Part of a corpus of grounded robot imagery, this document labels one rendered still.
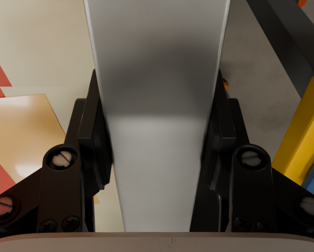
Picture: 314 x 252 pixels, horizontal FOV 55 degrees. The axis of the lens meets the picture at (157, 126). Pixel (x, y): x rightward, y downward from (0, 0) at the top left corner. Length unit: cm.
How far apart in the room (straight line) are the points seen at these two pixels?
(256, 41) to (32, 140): 126
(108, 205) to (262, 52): 126
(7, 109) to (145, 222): 9
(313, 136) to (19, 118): 22
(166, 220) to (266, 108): 152
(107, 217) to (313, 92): 19
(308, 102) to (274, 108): 142
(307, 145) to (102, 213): 18
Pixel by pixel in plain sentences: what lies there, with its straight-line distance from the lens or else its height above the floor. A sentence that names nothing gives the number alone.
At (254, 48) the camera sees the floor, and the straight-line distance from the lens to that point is 141.
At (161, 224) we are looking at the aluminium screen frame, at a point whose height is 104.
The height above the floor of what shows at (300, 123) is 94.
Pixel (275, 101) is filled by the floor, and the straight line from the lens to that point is 165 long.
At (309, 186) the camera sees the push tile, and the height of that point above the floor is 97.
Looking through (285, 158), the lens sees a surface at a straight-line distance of 31.
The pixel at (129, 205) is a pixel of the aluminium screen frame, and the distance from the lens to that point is 16.
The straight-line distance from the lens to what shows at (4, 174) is 22.
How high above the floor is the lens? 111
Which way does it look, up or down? 43 degrees down
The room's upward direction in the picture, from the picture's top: 176 degrees clockwise
